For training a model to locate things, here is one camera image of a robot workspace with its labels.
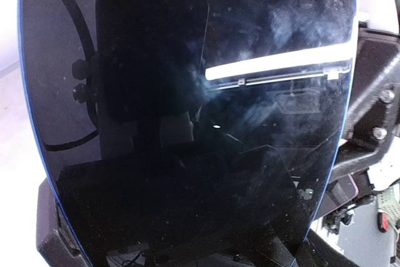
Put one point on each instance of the black phone blue edge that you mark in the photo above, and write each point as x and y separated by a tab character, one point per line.
188	132

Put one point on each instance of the white folding phone stand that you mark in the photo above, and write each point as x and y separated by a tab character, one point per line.
384	173

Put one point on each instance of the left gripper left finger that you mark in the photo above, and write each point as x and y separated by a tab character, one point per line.
55	241

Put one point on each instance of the purple phone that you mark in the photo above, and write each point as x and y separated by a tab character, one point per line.
337	194

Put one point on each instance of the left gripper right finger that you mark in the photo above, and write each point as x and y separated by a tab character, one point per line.
373	110

